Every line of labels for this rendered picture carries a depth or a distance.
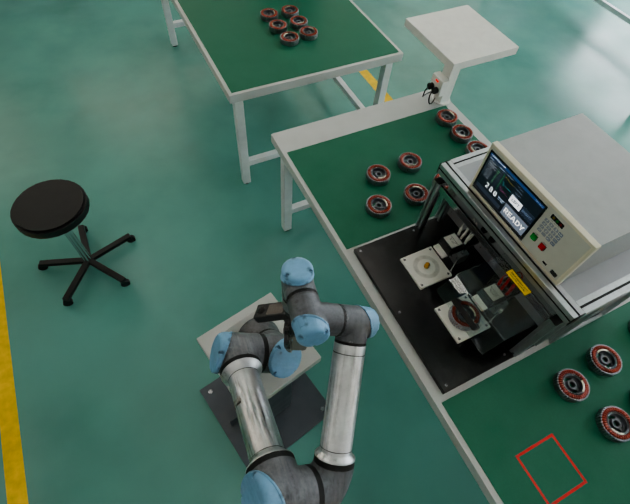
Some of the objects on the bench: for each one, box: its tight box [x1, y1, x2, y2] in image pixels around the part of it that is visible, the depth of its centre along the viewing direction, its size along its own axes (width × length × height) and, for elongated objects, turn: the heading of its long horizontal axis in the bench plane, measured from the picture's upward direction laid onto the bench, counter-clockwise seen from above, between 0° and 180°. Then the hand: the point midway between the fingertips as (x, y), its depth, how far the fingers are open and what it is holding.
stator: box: [365, 195, 392, 218], centre depth 188 cm, size 11×11×4 cm
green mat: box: [287, 105, 479, 249], centre depth 205 cm, size 94×61×1 cm, turn 114°
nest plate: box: [400, 246, 452, 290], centre depth 171 cm, size 15×15×1 cm
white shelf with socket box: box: [404, 5, 519, 106], centre depth 208 cm, size 35×37×46 cm
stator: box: [366, 164, 391, 186], centre depth 199 cm, size 11×11×4 cm
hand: (289, 340), depth 124 cm, fingers open, 4 cm apart
